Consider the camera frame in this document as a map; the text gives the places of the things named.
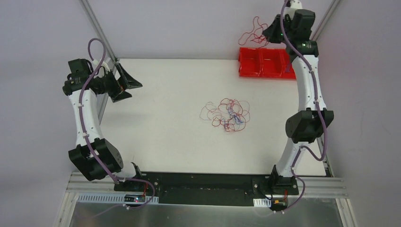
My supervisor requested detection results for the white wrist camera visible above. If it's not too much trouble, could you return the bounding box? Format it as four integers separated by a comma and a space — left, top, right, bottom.
102, 59, 114, 71
286, 0, 303, 10

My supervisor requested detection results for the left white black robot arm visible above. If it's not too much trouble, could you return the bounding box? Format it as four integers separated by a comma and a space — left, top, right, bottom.
62, 59, 144, 191

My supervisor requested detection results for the right aluminium frame post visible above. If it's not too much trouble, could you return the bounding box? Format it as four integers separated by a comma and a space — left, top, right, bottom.
311, 0, 342, 41

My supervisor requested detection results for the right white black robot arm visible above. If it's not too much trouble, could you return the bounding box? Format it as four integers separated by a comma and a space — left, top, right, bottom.
259, 7, 334, 195

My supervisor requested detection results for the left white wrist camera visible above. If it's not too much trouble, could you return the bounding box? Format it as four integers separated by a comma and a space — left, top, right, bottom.
102, 59, 114, 71

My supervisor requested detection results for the white slotted cable duct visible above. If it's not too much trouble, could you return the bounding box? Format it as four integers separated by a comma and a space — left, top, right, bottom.
77, 193, 159, 205

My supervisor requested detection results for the aluminium front rail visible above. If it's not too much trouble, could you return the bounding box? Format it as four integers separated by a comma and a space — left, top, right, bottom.
66, 172, 349, 199

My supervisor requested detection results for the left aluminium frame post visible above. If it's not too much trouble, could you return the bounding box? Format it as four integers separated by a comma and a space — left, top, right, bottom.
79, 0, 118, 63

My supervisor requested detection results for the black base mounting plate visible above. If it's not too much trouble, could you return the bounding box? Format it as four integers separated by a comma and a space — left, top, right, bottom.
114, 172, 299, 207

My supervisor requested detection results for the red three-compartment plastic bin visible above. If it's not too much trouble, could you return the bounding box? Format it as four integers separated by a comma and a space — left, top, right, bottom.
238, 47, 296, 80

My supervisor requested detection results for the pink thin cable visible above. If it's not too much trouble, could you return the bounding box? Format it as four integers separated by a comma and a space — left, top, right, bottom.
199, 101, 248, 124

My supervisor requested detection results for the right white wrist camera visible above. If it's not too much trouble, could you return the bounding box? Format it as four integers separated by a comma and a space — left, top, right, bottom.
286, 0, 303, 10

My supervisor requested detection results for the aluminium frame post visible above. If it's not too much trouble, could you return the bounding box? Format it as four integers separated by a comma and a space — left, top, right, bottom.
79, 0, 118, 63
311, 0, 342, 41

